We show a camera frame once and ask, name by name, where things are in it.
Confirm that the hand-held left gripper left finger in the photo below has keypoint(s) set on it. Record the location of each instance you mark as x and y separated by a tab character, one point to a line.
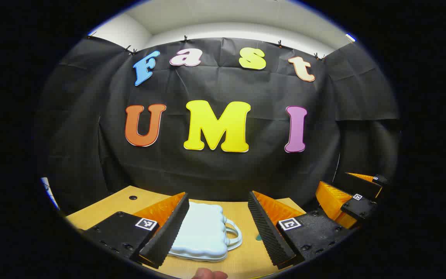
168	232

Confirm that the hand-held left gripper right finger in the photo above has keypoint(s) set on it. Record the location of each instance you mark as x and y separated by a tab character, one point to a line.
267	236

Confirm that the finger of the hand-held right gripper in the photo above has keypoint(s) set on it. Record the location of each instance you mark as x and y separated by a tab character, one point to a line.
358	207
358	186

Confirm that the blue teal cone bottle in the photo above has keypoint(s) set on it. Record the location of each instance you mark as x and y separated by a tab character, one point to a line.
259	236

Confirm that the light blue suitcase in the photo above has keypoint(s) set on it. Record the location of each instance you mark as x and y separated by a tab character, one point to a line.
203	232

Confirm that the black backdrop cloth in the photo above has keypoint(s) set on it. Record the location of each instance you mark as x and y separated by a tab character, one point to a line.
215	174

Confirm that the bright computer screen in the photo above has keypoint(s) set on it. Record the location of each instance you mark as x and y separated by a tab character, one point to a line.
48	192

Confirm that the row of black cloth clips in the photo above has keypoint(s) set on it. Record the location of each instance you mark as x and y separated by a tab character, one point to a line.
185	39

